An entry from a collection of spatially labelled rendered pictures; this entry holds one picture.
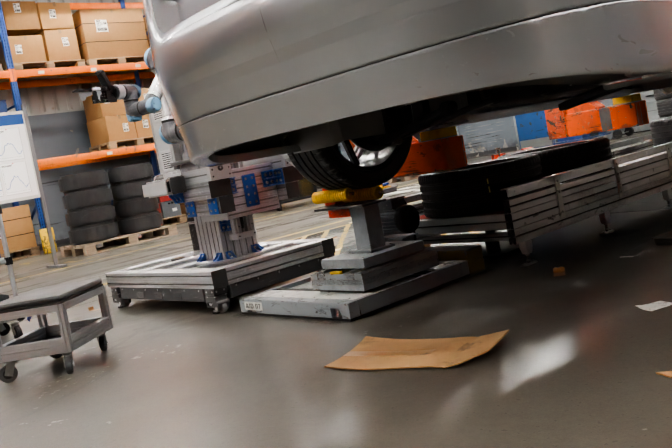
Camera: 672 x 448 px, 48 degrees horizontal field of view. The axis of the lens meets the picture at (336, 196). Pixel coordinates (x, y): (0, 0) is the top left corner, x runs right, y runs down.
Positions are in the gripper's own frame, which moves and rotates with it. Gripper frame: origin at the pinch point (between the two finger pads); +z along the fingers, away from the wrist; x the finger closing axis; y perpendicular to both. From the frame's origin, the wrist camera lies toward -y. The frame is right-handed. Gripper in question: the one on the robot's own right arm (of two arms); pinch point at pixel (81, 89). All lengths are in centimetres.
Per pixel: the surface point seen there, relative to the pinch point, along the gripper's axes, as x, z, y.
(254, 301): -71, -31, 108
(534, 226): -183, -114, 83
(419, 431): -224, 89, 94
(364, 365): -180, 43, 100
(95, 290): -28, 27, 91
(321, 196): -105, -47, 58
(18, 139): 487, -289, 35
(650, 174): -213, -233, 72
